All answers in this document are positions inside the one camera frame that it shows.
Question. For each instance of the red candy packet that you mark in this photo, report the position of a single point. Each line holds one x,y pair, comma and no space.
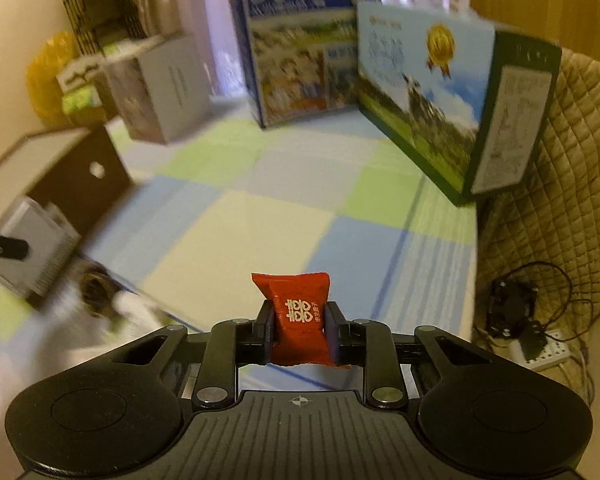
299,303

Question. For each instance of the white medicine box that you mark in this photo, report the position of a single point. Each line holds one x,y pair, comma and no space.
51,238

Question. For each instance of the white green tissue box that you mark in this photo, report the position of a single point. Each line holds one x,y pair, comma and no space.
76,81

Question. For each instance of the small white bottle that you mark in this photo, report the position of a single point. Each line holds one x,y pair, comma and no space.
139,312

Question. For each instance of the green landscape milk box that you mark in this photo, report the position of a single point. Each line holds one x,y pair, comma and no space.
466,99

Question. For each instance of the white power strip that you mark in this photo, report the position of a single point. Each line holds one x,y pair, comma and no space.
555,352

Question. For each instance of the black charger with cable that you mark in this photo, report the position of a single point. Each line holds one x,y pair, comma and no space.
510,316

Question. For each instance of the beige quilted headboard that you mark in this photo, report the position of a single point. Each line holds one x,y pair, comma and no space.
545,232

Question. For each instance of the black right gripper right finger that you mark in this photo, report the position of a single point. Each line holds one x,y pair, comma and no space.
369,345

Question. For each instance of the brown cardboard storage box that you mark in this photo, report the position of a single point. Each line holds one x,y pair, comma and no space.
79,171

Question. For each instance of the blue milk carton box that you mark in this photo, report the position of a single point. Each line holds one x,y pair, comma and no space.
299,57

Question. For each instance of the yellow plastic bag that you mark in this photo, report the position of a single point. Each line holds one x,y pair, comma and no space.
43,89

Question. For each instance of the white square gift box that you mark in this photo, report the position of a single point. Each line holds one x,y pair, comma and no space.
160,87

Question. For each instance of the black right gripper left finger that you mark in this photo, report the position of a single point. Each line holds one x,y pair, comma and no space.
230,345

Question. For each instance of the plaid bed sheet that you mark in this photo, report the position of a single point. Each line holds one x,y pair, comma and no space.
331,195

